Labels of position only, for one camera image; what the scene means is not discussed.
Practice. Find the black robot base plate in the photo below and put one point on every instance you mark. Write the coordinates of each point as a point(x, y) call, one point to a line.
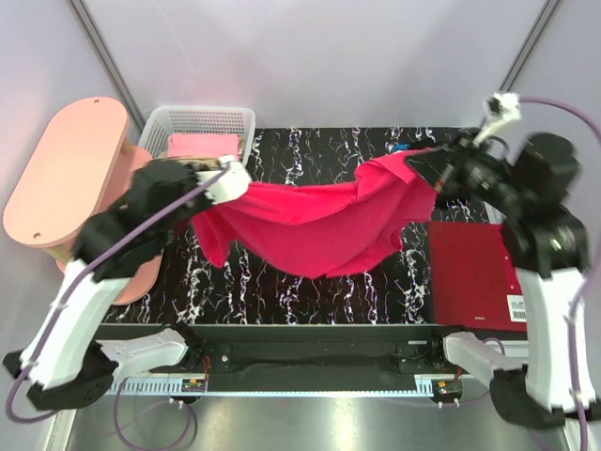
point(325, 359)

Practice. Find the orange connector board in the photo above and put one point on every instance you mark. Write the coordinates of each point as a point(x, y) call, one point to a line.
point(448, 388)
point(194, 384)

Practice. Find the black folded t shirt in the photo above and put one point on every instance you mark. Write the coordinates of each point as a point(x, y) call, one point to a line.
point(408, 146)

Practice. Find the white plastic basket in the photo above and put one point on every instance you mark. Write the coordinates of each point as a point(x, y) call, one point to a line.
point(168, 119)

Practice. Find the red t shirt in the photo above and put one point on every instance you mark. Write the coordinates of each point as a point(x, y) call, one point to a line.
point(323, 230)

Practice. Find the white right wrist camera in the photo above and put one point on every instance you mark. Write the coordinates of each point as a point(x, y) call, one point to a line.
point(501, 109)

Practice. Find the right orange connector board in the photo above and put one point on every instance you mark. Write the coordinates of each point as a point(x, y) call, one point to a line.
point(448, 388)

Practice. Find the left orange connector board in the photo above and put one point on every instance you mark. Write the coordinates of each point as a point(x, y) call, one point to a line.
point(194, 384)

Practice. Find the pink three tier shelf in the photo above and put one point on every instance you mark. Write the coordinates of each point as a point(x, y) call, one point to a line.
point(81, 165)

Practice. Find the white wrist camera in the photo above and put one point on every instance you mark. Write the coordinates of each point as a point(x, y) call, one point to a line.
point(225, 179)
point(501, 109)

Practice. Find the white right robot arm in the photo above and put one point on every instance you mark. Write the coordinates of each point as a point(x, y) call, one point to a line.
point(549, 248)

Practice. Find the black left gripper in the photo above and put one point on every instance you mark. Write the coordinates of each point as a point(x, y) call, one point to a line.
point(202, 199)

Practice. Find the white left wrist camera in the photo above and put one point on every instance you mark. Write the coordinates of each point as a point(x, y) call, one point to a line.
point(225, 179)

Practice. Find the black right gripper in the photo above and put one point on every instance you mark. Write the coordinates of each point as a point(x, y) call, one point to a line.
point(444, 170)

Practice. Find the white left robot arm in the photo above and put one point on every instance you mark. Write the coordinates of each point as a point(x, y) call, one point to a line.
point(64, 367)

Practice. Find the pink folded t shirt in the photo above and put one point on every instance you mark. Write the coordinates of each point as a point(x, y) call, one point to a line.
point(203, 145)

